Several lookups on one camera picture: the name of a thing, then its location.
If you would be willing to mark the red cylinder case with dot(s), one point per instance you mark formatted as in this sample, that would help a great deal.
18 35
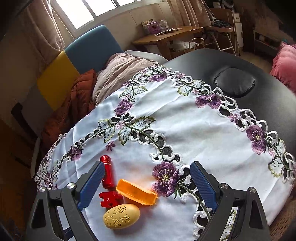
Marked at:
108 173

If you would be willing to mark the dark low shelf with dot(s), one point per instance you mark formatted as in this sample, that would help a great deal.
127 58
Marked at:
266 39

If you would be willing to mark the yellow oval carved case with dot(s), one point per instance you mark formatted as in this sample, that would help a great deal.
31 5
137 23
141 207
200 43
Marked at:
121 216

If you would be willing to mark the metal folding stand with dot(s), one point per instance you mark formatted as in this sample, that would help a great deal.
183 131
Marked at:
219 29

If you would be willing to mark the papers on desk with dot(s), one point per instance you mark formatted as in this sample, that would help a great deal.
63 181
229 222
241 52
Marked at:
168 31

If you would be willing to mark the black face hole cushion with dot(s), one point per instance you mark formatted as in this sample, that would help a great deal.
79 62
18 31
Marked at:
233 82

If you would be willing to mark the rust brown quilt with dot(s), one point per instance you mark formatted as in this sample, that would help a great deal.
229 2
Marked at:
78 97

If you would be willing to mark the purple box on desk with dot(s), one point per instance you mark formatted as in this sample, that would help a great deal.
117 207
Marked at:
153 27

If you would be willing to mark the pale pink duvet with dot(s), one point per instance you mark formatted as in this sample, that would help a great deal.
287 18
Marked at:
120 69

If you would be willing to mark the beige curtain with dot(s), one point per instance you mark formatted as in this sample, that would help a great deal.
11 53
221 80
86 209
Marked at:
185 11
41 25

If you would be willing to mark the wooden desk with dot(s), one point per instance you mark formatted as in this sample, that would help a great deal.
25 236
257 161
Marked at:
166 37

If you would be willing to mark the white cabinet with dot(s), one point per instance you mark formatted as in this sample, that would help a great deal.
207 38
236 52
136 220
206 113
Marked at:
238 27

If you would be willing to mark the grey mattress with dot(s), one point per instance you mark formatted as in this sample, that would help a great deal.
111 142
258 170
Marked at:
148 55

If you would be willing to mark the pink cloth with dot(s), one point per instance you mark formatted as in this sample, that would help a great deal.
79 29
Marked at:
285 64

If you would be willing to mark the blue and yellow headboard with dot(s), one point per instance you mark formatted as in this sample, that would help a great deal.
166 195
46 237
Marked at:
90 48

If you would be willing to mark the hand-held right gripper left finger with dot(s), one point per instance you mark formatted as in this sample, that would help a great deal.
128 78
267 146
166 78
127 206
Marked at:
91 185

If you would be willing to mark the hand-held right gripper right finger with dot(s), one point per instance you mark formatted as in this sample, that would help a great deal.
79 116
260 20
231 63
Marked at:
203 185

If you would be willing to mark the window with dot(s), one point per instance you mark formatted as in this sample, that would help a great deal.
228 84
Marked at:
81 11

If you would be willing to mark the orange plastic box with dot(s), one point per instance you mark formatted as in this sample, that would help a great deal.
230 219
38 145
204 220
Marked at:
134 191

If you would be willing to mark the white embroidered floral tablecloth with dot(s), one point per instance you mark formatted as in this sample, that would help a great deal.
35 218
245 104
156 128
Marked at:
185 122

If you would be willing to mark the black massage table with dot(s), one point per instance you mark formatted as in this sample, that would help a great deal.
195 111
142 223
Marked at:
196 62

